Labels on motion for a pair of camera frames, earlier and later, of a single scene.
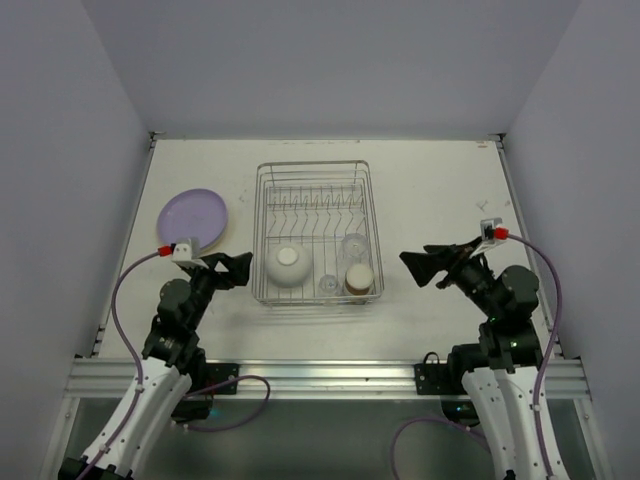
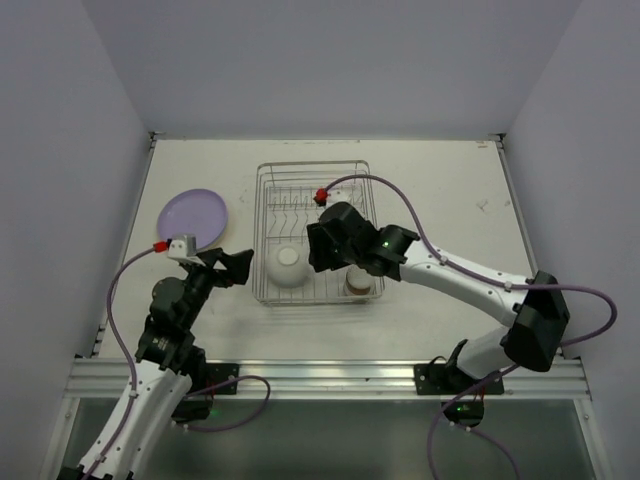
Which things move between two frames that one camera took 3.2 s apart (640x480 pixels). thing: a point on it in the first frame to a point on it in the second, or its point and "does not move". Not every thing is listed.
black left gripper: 215,273 does not move
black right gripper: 451,266 to 325,245
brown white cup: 359,278 does not move
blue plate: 223,242 to 210,231
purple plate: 194,214 does not move
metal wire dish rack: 316,240 does not move
